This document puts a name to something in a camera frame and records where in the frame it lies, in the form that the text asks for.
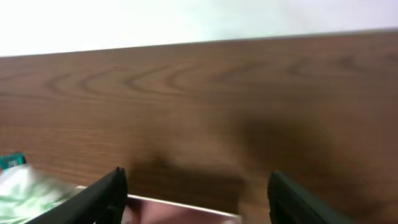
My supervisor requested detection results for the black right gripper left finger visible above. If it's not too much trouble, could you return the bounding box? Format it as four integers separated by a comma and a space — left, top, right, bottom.
27, 167, 127, 224

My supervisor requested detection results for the white green soap packet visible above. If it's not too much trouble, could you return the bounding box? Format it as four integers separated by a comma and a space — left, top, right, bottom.
0, 152, 27, 170

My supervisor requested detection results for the white bamboo-print cream tube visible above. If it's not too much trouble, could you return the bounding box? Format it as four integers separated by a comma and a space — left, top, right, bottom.
1, 164, 79, 224

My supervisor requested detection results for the white box pink interior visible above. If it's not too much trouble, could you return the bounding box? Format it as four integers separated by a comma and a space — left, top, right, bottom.
74, 185, 243, 224

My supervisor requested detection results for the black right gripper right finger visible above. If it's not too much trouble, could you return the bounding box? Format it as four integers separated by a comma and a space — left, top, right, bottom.
267, 170, 354, 224

